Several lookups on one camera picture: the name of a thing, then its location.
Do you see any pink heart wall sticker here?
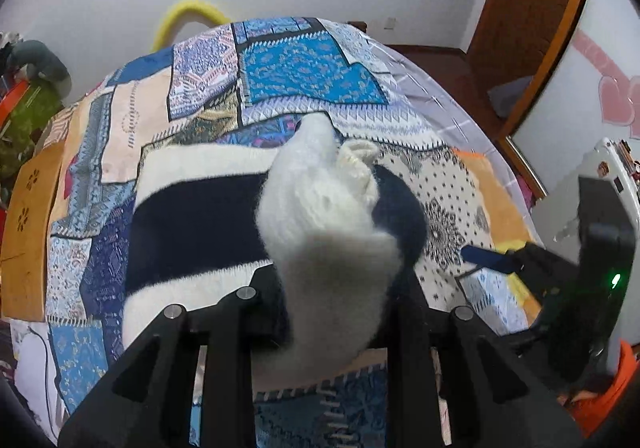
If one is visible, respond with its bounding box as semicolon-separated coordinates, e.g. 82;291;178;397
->
572;28;640;139

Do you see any blue patchwork blanket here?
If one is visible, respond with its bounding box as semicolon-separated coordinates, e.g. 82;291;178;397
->
45;17;543;448

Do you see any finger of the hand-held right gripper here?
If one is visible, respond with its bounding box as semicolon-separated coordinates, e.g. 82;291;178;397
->
460;241;547;279

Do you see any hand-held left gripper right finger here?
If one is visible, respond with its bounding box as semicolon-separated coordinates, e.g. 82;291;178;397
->
387;272;583;448

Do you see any white and navy striped sweater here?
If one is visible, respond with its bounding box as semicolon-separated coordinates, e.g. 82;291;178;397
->
122;112;428;386

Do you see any black cable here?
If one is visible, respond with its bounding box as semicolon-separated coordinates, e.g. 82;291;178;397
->
29;325;67;423

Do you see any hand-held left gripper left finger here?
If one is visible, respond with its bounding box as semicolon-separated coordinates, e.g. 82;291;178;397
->
57;265;292;448

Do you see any wooden board with paw cutouts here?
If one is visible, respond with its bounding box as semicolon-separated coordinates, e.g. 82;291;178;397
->
0;111;74;322

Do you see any yellow foam tube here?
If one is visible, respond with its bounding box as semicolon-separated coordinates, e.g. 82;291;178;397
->
151;0;233;52

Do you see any grey floor mat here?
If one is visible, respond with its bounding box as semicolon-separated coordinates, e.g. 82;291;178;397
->
487;76;537;120

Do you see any green cloth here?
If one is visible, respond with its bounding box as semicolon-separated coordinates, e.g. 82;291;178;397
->
0;83;64;179

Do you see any grey striped bed sheet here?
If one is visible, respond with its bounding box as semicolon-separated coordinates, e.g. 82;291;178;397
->
350;23;521;209

